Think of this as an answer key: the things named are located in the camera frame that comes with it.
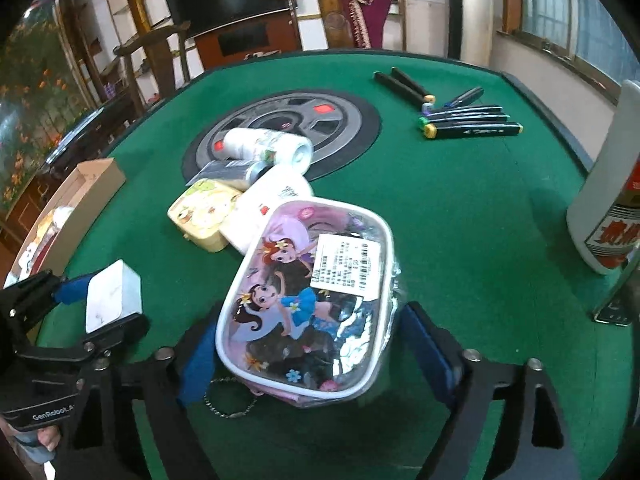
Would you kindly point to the white liquor bottle red label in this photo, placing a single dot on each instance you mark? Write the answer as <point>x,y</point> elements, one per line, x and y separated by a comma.
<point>603,220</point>

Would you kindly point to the black piano keyboard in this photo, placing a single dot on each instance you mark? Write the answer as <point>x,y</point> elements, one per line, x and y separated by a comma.
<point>93,135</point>

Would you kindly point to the wooden chair left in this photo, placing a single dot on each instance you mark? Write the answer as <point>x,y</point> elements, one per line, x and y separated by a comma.
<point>161,59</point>

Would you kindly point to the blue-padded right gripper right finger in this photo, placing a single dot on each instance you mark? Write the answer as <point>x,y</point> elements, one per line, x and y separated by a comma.
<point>437,352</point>

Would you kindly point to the silver flat tube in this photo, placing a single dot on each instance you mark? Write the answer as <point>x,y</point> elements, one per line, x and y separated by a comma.
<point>239,174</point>

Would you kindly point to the maroon cloth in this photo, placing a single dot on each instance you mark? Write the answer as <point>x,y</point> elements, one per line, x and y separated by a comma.
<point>366,19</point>

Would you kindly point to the wooden chair with cloth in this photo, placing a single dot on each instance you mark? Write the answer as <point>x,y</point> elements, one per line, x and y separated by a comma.
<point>321,24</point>

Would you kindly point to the white lotion bottle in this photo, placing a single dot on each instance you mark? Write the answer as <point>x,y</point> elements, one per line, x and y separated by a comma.
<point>269,146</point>

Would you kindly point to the flower painting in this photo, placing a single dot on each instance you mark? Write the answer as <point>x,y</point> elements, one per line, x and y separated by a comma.
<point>42,95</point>

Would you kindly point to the white bottle red cap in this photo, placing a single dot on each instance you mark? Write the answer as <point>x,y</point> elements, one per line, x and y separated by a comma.
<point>248,218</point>

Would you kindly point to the green-capped marker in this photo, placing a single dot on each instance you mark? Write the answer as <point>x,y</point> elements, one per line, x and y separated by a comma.
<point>462,119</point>

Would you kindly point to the cartoon transparent pencil case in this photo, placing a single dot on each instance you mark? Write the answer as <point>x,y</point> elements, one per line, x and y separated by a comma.
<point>311,310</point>

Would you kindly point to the black marker pen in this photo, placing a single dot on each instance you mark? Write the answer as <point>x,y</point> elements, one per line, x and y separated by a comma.
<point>399,89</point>
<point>410,83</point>

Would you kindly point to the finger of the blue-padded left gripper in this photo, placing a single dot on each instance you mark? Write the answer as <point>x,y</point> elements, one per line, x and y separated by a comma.
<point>103,342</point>
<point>25,303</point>

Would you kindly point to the purple-capped marker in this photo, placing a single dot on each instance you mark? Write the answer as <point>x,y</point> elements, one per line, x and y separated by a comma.
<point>472,109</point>

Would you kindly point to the yellow-capped marker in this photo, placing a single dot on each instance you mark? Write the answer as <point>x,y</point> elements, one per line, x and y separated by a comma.
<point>470,129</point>

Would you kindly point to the window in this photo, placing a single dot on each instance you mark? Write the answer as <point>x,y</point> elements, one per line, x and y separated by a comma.
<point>580,34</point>

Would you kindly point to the person's left hand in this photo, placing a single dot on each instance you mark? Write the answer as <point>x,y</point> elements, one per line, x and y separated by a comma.
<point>39,445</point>

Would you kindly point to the blue pen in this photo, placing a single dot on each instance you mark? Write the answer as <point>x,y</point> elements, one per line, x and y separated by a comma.
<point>466,98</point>

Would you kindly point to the yellow cartoon case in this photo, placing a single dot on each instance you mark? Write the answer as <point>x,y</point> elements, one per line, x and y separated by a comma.
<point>200,210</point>

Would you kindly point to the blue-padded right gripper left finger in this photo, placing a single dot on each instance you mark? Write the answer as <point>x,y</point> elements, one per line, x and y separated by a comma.
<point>196,357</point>

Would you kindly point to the white square charger block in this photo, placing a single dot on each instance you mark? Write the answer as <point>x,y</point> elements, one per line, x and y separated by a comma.
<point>113,294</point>

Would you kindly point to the cardboard box tray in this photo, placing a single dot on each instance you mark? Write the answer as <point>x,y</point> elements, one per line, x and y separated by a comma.
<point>66,219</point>

